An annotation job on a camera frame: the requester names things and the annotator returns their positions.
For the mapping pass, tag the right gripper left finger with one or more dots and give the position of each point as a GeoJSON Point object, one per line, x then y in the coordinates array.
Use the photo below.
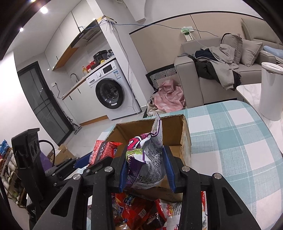
{"type": "Point", "coordinates": [68, 209]}

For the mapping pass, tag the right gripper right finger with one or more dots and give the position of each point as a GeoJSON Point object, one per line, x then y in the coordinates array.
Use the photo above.
{"type": "Point", "coordinates": [225, 208]}

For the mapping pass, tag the white noodle snack bag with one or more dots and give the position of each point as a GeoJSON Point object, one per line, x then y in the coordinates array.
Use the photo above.
{"type": "Point", "coordinates": [172, 211]}

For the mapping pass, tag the red crisp snack bag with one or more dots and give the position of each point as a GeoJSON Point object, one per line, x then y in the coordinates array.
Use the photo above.
{"type": "Point", "coordinates": [132, 210]}

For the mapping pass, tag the red black snack packet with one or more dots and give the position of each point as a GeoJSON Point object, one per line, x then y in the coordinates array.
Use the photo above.
{"type": "Point", "coordinates": [103, 149]}

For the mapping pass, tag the purple yellow candy bag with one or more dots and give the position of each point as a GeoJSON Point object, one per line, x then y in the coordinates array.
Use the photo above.
{"type": "Point", "coordinates": [144, 158]}

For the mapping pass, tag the brown SF cardboard box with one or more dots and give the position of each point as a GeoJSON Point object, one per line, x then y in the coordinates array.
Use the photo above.
{"type": "Point", "coordinates": [175, 135]}

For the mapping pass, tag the floor cardboard box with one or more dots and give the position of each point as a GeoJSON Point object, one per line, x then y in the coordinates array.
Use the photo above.
{"type": "Point", "coordinates": [62, 154]}

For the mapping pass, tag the teal checked tablecloth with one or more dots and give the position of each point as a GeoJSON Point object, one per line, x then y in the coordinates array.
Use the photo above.
{"type": "Point", "coordinates": [230, 138]}

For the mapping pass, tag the white trash bin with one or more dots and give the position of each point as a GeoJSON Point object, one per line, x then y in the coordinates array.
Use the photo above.
{"type": "Point", "coordinates": [270, 104]}

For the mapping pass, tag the white washing machine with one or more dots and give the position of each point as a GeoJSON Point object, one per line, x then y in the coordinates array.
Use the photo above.
{"type": "Point", "coordinates": [113, 91]}

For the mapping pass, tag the pink cloth pile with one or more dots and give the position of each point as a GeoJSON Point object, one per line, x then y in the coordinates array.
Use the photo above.
{"type": "Point", "coordinates": [170, 97]}

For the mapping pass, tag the pile of dark clothes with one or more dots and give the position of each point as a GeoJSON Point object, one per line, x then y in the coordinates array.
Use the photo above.
{"type": "Point", "coordinates": [217, 63]}

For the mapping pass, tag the black patterned chair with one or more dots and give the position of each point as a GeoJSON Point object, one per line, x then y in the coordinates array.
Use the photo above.
{"type": "Point", "coordinates": [160, 73]}

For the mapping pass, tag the grey pillow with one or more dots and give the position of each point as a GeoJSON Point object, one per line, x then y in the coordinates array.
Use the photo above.
{"type": "Point", "coordinates": [250, 52]}

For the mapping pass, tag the range hood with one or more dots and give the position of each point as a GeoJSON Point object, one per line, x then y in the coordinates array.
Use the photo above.
{"type": "Point", "coordinates": [86, 36]}

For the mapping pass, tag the wall power strip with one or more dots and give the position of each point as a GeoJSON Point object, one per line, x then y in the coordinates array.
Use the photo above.
{"type": "Point", "coordinates": [187, 32]}

